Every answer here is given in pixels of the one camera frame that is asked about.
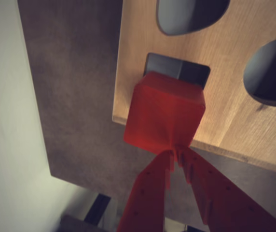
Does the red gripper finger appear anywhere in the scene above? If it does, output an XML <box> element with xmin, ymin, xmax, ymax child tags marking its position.
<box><xmin>175</xmin><ymin>144</ymin><xmax>276</xmax><ymax>232</ymax></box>
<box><xmin>116</xmin><ymin>149</ymin><xmax>175</xmax><ymax>232</ymax></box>

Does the red cube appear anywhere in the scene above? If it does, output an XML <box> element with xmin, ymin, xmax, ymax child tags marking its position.
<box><xmin>123</xmin><ymin>71</ymin><xmax>206</xmax><ymax>157</ymax></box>

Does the wooden shape sorter box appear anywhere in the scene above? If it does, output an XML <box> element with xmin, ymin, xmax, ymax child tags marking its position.
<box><xmin>112</xmin><ymin>0</ymin><xmax>276</xmax><ymax>173</ymax></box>

